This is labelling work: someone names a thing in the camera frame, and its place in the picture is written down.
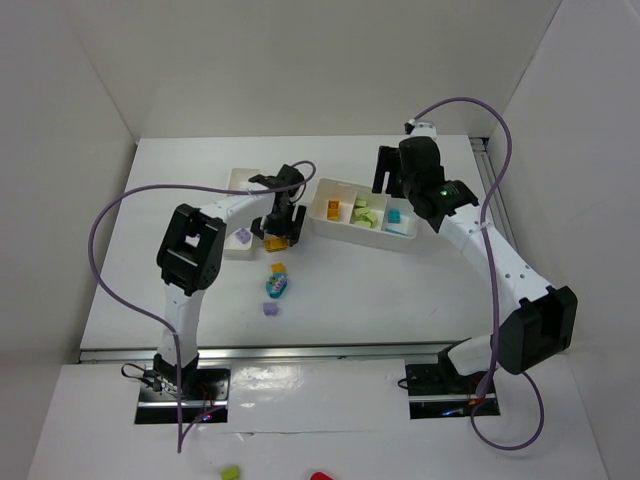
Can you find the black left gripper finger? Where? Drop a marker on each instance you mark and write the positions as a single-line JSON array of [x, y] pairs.
[[297, 222], [259, 227]]

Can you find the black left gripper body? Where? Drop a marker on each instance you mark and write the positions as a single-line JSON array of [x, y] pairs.
[[279, 222]]

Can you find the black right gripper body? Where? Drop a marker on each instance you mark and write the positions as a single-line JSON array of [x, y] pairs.
[[395, 163]]

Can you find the purple brick with studs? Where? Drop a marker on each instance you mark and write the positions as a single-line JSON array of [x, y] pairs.
[[243, 235]]

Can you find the orange two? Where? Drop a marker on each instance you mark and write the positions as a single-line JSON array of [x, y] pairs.
[[275, 244]]

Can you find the orange curved brick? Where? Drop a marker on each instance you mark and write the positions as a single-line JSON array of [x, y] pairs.
[[333, 210]]

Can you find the small teal brick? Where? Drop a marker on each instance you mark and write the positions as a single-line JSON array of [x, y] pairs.
[[393, 216]]

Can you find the lime two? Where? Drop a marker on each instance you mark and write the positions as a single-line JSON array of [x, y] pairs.
[[372, 219]]

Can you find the teal printed oval brick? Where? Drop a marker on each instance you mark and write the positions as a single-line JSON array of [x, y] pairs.
[[276, 284]]

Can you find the pale lime square brick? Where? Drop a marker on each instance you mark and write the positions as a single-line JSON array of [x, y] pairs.
[[358, 214]]

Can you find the purple curved brick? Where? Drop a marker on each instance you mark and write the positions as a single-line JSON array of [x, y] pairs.
[[270, 308]]

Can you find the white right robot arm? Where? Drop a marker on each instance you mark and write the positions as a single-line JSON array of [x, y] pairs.
[[532, 319]]

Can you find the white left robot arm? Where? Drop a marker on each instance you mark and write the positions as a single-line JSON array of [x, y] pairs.
[[191, 253]]

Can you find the wide white compartment tray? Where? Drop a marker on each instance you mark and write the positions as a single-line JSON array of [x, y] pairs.
[[360, 233]]

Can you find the lime brick on foreground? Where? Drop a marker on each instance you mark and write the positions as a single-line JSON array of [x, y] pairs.
[[230, 473]]

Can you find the red object at edge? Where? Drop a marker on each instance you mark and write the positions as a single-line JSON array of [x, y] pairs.
[[320, 476]]

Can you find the aluminium rail right side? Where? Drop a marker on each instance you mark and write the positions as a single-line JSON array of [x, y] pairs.
[[497, 211]]

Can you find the aluminium rail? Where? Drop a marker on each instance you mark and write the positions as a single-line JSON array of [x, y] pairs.
[[227, 355], [497, 211]]

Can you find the aluminium rail front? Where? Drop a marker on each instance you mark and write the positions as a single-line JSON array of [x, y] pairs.
[[227, 355]]

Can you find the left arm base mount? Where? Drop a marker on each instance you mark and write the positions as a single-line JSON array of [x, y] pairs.
[[204, 398]]

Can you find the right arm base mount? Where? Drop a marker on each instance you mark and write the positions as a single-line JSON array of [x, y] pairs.
[[437, 390]]

